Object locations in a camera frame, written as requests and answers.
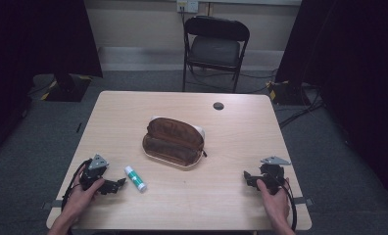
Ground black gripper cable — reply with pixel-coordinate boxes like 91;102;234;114
269;170;298;232
61;158;93;212

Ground black stand base yellow tape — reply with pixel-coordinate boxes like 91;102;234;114
39;73;94;103
266;79;313;107

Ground thin black floor cable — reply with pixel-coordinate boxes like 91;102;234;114
185;64;278;95

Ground person's right hand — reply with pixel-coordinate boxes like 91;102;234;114
256;176;292;227

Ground black folding chair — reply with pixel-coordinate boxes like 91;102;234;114
181;15;251;94

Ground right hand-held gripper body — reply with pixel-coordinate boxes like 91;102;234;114
256;155;292;196

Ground black table strap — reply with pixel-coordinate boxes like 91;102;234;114
293;196;315;207

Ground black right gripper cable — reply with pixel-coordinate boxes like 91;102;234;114
269;170;298;232

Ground black floor cables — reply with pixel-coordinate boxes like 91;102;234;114
278;85;327;129

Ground brown zipped pencil case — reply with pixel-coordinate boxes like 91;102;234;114
141;115;209;171

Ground white green glue stick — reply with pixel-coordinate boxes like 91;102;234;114
123;164;148;194

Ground black curtain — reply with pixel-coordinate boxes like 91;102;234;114
274;0;388;212
0;0;104;165

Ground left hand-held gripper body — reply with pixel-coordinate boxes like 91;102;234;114
79;153;111;192

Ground person's left hand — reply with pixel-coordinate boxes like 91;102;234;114
62;167;106;224

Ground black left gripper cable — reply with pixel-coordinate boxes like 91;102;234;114
61;158;93;212

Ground white wall socket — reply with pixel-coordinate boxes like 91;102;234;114
176;0;200;15

